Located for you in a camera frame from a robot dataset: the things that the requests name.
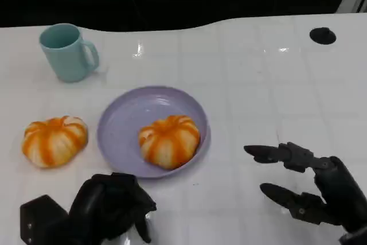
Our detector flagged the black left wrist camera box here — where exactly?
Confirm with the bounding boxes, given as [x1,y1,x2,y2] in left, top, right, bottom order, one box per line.
[19,195,71,245]

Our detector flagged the lilac plate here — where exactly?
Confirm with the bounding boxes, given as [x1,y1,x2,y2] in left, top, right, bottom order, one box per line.
[96,85,212,180]

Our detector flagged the orange and white bread roll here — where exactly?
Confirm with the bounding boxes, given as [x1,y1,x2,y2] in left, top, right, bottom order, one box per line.
[21,115,89,169]
[138,115,201,170]

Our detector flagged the black round table grommet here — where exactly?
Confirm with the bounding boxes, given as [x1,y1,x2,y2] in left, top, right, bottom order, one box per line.
[309,26,337,45]

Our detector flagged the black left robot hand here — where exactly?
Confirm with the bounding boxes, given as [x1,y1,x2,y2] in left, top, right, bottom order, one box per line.
[68,172,158,245]

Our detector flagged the pale green mug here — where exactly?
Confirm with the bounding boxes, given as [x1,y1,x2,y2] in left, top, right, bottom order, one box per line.
[38,23,100,83]

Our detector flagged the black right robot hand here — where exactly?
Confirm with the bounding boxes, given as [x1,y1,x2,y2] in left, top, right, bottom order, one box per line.
[243,141,367,234]

